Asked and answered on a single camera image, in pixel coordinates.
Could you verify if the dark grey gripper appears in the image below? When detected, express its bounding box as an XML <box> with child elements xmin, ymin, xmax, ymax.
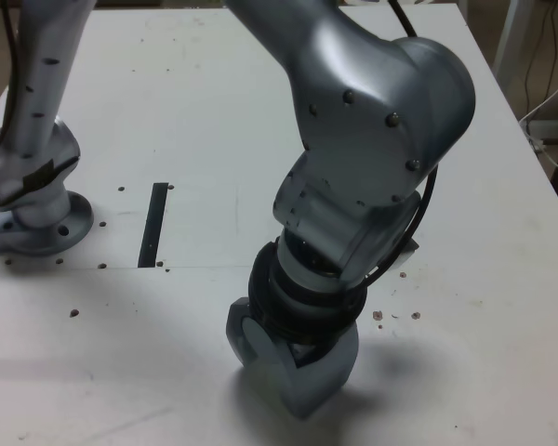
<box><xmin>224</xmin><ymin>298</ymin><xmax>359</xmax><ymax>421</ymax></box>

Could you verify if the black tape strip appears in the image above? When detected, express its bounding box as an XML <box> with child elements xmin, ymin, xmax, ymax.
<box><xmin>137</xmin><ymin>182</ymin><xmax>169</xmax><ymax>269</ymax></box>

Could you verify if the thin white background cable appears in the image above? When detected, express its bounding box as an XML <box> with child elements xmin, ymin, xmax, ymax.
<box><xmin>518</xmin><ymin>69</ymin><xmax>558</xmax><ymax>175</ymax></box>

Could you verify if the thin black background cable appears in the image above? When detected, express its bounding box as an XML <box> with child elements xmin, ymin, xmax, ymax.
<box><xmin>523</xmin><ymin>0</ymin><xmax>558</xmax><ymax>117</ymax></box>

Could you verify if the white metal frame leg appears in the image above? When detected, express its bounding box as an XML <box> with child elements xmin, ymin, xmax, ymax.
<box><xmin>491</xmin><ymin>0</ymin><xmax>529</xmax><ymax>83</ymax></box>

